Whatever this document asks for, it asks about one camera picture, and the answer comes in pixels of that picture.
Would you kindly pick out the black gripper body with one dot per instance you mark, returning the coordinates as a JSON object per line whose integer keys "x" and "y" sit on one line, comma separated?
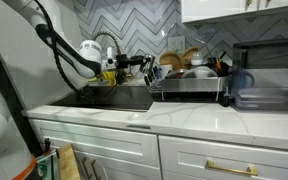
{"x": 129, "y": 60}

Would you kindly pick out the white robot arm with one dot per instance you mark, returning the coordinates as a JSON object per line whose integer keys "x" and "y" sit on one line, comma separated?
{"x": 84, "y": 63}

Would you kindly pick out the steel dish rack black pegs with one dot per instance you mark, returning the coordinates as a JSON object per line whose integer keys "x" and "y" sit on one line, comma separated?
{"x": 190, "y": 85}

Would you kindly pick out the white mug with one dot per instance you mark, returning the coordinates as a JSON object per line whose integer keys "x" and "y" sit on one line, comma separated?
{"x": 166, "y": 70}

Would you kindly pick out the round wooden cutting board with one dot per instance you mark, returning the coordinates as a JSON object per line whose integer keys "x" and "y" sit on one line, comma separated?
{"x": 171, "y": 60}

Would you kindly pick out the gold spring kitchen faucet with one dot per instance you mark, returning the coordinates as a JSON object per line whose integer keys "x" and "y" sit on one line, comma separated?
{"x": 112, "y": 36}

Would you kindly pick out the stainless steel sink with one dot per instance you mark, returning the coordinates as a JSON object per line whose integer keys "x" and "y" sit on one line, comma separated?
{"x": 130, "y": 98}

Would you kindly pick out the clear baby bottle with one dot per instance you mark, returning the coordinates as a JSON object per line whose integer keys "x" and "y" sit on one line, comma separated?
{"x": 196, "y": 58}

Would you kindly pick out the clear plastic bowl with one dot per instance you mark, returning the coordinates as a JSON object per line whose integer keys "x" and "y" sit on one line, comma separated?
{"x": 200, "y": 71}

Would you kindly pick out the black utensil holder with utensils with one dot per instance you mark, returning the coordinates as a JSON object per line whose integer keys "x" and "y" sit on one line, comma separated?
{"x": 219, "y": 66}

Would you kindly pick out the white lower cabinet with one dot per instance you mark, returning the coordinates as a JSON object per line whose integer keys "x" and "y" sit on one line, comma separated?
{"x": 117, "y": 146}

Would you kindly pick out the white cabinet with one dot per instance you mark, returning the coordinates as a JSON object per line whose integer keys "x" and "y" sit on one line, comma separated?
{"x": 117, "y": 146}
{"x": 224, "y": 8}

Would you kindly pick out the white upper cabinet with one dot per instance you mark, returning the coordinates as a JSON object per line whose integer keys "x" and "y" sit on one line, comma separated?
{"x": 224, "y": 8}

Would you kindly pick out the dark translucent appliance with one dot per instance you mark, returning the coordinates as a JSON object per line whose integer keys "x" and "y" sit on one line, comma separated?
{"x": 267, "y": 76}

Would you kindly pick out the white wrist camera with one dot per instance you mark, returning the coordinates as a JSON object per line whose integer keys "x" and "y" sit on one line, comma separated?
{"x": 110, "y": 56}

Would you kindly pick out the white wall outlet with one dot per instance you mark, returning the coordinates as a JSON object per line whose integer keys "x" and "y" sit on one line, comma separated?
{"x": 176, "y": 44}

